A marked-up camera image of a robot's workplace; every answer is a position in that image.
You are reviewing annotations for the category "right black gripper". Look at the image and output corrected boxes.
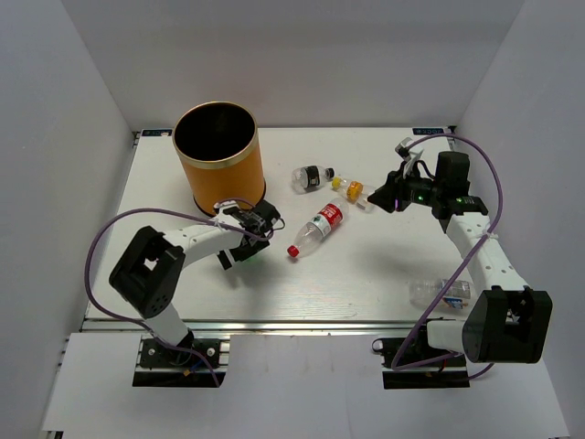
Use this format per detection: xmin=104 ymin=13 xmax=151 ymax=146
xmin=367 ymin=161 xmax=443 ymax=213

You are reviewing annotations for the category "green plastic bottle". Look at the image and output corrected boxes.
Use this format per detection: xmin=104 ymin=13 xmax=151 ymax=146
xmin=241 ymin=254 xmax=261 ymax=264

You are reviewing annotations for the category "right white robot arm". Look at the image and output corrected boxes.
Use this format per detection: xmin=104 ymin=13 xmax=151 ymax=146
xmin=368 ymin=152 xmax=553 ymax=370

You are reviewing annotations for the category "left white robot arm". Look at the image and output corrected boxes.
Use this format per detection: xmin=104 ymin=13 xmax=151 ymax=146
xmin=109 ymin=199 xmax=282 ymax=365

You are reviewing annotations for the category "orange cylindrical bin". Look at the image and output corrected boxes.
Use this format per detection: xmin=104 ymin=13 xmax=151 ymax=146
xmin=172 ymin=102 xmax=266 ymax=216

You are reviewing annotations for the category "yellow-cap orange-label bottle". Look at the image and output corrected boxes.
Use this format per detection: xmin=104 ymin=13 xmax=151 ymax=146
xmin=331 ymin=177 xmax=376 ymax=212

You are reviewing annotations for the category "large red-label clear bottle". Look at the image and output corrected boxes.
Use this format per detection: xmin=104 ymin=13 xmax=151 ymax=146
xmin=287 ymin=198 xmax=348 ymax=259

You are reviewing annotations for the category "black-label small clear bottle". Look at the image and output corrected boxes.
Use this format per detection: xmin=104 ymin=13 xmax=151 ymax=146
xmin=292 ymin=165 xmax=335 ymax=192

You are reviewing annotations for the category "right blue corner sticker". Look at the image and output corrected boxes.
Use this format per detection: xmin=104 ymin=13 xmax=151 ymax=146
xmin=412 ymin=127 xmax=444 ymax=136

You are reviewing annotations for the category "blue corner sticker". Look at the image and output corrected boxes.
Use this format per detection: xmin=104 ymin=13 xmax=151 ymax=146
xmin=412 ymin=127 xmax=444 ymax=136
xmin=141 ymin=129 xmax=173 ymax=137

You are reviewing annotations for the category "blue-label clear bottle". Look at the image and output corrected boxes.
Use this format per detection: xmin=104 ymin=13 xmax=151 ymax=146
xmin=409 ymin=279 xmax=472 ymax=311

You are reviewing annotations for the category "left blue corner sticker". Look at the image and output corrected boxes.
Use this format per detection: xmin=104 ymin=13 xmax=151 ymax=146
xmin=141 ymin=129 xmax=173 ymax=137

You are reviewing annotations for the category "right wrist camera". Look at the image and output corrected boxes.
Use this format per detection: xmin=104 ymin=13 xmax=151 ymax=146
xmin=395 ymin=137 xmax=424 ymax=177

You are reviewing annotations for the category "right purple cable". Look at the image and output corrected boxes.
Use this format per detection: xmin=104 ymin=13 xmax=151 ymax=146
xmin=390 ymin=134 xmax=505 ymax=380

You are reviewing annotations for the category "purple cable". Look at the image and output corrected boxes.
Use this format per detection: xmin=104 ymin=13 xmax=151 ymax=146
xmin=84 ymin=197 xmax=284 ymax=388
xmin=390 ymin=134 xmax=505 ymax=380

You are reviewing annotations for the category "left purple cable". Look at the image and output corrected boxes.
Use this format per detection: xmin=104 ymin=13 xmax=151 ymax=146
xmin=84 ymin=197 xmax=284 ymax=388

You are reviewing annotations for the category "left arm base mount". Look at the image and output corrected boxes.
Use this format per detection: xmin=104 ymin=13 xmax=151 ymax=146
xmin=133 ymin=337 xmax=229 ymax=389

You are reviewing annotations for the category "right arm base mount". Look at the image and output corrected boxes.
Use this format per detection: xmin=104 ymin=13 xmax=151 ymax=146
xmin=370 ymin=337 xmax=472 ymax=391

